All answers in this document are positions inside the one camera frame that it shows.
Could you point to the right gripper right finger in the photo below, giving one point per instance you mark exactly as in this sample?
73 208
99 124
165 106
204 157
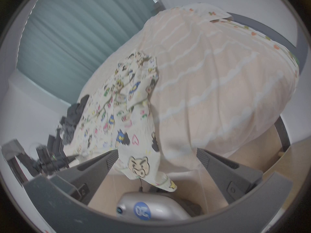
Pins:
230 178

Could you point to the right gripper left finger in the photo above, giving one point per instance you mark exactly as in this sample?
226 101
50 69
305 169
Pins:
82 178

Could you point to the white printed pyjama top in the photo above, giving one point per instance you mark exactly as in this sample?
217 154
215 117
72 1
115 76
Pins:
126 130

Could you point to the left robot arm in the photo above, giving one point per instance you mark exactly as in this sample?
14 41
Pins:
36 159

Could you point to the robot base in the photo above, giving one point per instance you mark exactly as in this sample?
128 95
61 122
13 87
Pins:
160 207

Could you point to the dark grey garment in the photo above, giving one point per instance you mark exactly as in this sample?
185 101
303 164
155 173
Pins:
68 135

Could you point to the black garment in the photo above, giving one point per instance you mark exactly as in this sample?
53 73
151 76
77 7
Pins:
79 110

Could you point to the bed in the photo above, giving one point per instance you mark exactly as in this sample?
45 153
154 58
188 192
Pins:
218 81

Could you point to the blue-green curtain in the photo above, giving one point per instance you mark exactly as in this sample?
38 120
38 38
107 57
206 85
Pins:
92 20
48 69

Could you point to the white printed pillow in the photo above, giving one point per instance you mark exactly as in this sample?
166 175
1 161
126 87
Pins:
206 11

